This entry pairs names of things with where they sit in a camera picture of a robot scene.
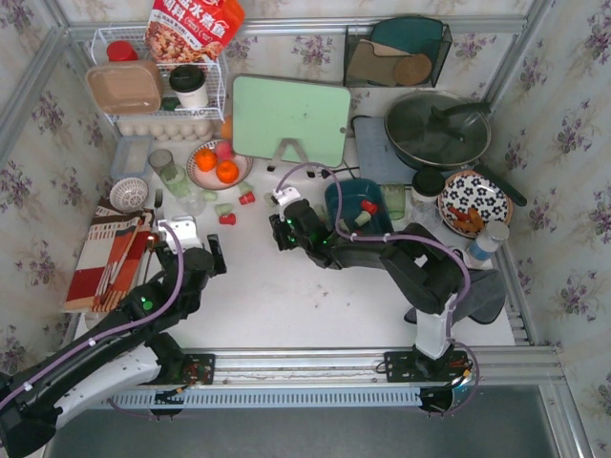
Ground red capsule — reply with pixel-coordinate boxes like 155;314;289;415
239;191;256;205
361;200;378;215
219;213;237;225

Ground teal plastic storage basket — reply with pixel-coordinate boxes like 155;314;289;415
340;178;393;236

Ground green capsule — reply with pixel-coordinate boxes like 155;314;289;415
215;203;234;217
354;211;372;227
238;180;253;195

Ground grey fluffy cloth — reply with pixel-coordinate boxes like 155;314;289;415
396;269;506;324

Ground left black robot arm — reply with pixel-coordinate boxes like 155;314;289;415
1;234;226;457

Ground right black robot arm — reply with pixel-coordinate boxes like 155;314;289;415
269;199;471;361

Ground clear storage box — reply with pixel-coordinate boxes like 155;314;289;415
110;135;154;180

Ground green capsule by plate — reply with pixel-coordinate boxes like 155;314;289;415
238;180;253;195

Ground clear glass cup left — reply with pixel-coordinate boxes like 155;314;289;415
178;190;206;218

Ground black power plug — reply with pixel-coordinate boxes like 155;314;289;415
320;167;354;179

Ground copper spoon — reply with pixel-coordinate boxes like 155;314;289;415
142;234;158;281

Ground cutting board metal stand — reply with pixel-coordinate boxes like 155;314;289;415
265;137;316;178

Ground orange fruit right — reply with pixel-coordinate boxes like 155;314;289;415
216;160;240;184

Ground orange fruit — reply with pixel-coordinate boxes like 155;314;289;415
216;160;240;184
194;148;218;172

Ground fruit plate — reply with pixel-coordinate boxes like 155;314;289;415
186;140;254;191

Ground silver fork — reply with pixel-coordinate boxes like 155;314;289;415
154;188;164;220

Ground green glass cup left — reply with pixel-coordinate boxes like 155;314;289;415
160;164;190;198

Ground green glass cup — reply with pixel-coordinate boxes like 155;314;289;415
380;184;406;220
160;164;190;198

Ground pink peach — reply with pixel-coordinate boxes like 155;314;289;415
215;140;234;161

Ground orange fruit left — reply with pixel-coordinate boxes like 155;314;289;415
194;148;218;172

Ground striped red cloth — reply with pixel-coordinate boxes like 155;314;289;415
63;199;154;313

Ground white small strainer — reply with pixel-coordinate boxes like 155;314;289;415
109;177;148;213

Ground green glass cup right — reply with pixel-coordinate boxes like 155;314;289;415
380;184;406;220

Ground grey glass cup left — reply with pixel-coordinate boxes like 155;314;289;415
148;149;174;177

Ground green cutting board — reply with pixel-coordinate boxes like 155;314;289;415
232;75;351;166

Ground clear plastic cup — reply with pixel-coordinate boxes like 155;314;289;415
411;201;441;227

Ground white egg tray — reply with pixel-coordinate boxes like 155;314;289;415
117;119;217;141

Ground white jar black lid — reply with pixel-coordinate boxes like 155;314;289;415
411;167;445;203

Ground white cup black lid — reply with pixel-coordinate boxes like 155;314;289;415
169;64;209;109

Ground flower pattern plate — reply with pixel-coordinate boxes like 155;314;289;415
437;171;513;239

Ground black wok with glass lid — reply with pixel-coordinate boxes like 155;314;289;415
384;91;527;207

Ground white bottle grey cap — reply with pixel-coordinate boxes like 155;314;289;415
467;220;510;262

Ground black mesh holder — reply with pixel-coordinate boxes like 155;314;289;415
343;15;453;88

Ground red snack bag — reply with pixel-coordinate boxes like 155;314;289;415
144;0;245;64

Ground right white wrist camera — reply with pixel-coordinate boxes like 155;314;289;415
272;186;303;207

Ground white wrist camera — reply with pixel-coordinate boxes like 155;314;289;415
272;186;303;207
158;215;203;254

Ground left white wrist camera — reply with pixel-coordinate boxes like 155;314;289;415
158;215;203;254

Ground white wire rack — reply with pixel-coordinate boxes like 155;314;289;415
89;26;228;124

